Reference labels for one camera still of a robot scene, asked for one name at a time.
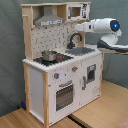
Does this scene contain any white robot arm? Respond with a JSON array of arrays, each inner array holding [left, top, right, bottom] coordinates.
[[75, 18, 128, 55]]

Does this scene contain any toy microwave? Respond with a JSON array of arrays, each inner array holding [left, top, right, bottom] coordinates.
[[67, 3, 90, 21]]

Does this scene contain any right red stove knob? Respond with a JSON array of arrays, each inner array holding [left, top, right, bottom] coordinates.
[[72, 66, 78, 72]]

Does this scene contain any wooden toy kitchen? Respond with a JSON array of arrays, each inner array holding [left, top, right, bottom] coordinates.
[[22, 2, 103, 127]]

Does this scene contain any toy cabinet door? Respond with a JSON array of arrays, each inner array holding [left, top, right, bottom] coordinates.
[[80, 55, 102, 106]]

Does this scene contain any metal toy pot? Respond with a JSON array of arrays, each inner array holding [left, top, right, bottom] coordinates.
[[42, 50, 57, 61]]

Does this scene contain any red stove knob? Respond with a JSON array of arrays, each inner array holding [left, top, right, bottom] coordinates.
[[72, 66, 78, 72], [54, 73, 60, 79]]

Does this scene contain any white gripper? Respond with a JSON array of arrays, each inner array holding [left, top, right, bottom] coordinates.
[[75, 20, 95, 33]]

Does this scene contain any black toy stovetop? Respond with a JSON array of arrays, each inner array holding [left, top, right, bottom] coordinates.
[[33, 53, 74, 67]]

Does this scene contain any toy oven door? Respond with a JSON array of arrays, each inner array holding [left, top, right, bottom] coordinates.
[[55, 80, 74, 112]]

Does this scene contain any grey toy sink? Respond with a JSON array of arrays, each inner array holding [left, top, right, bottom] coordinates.
[[66, 47, 94, 56]]

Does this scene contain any left red stove knob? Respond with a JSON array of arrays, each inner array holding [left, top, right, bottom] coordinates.
[[54, 73, 60, 79]]

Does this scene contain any black toy faucet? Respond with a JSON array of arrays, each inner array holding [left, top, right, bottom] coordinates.
[[66, 32, 83, 50]]

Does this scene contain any grey range hood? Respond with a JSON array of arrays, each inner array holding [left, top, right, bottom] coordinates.
[[35, 5, 64, 27]]

